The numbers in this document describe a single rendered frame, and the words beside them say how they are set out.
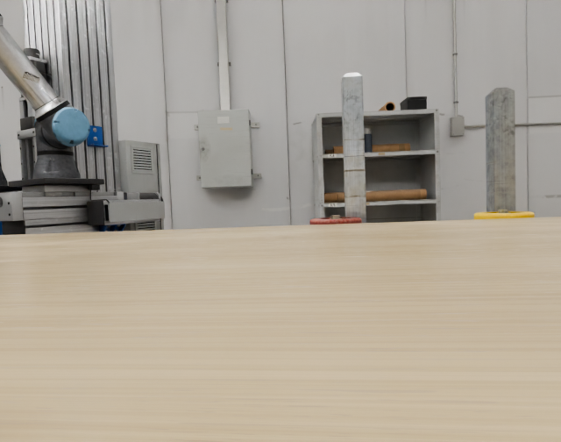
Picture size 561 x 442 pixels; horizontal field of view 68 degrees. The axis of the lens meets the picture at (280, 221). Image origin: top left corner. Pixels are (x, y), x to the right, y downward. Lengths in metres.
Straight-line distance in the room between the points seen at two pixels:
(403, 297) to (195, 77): 3.60
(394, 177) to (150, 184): 2.19
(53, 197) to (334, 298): 1.49
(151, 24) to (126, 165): 2.11
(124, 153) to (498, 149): 1.59
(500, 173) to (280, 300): 0.67
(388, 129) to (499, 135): 2.88
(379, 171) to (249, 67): 1.38
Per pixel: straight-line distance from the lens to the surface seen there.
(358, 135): 0.75
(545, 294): 0.19
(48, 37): 2.07
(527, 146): 4.12
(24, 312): 0.19
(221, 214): 3.56
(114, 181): 2.02
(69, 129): 1.53
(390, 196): 3.21
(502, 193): 0.81
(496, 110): 0.81
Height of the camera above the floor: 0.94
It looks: 3 degrees down
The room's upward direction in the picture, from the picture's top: 2 degrees counter-clockwise
